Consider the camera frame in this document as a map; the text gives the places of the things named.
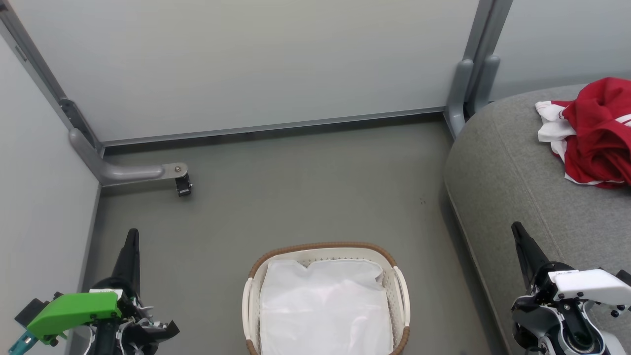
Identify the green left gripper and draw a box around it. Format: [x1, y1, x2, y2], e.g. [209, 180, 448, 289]
[27, 228, 180, 347]

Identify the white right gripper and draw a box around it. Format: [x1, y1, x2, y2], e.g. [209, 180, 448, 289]
[511, 221, 631, 310]

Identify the red white knit garment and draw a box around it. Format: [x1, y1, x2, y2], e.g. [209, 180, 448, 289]
[535, 99, 631, 190]

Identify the grey fabric sofa seat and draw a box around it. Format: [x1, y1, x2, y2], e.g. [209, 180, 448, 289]
[443, 81, 631, 355]

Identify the white woven laundry basket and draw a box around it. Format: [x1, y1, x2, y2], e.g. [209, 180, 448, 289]
[242, 242, 411, 355]

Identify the white basket liner cloth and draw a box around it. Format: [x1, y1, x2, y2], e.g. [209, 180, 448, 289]
[258, 258, 394, 355]

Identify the grey partition foot with caster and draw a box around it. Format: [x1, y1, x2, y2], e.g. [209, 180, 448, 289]
[68, 127, 194, 198]

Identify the grey partition double foot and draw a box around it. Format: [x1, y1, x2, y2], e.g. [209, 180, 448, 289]
[445, 54, 501, 140]

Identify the teal left cable connector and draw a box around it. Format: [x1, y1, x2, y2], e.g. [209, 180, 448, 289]
[7, 329, 36, 355]

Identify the grey slanted partition post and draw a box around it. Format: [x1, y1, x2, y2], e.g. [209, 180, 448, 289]
[0, 4, 105, 158]

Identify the grey upright partition post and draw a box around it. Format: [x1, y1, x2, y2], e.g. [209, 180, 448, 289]
[463, 0, 514, 65]

